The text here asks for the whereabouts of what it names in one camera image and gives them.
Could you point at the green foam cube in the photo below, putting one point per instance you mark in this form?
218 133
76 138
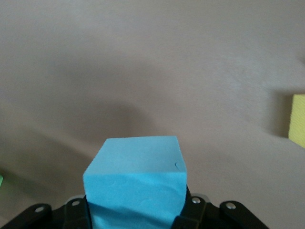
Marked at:
1 181

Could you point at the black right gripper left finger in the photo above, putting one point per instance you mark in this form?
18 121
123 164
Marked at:
66 214

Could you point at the blue foam cube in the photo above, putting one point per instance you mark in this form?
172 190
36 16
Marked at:
135 181

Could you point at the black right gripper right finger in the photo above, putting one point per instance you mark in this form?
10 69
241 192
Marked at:
202 214

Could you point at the yellow foam cube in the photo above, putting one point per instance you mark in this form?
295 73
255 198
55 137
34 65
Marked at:
297 119

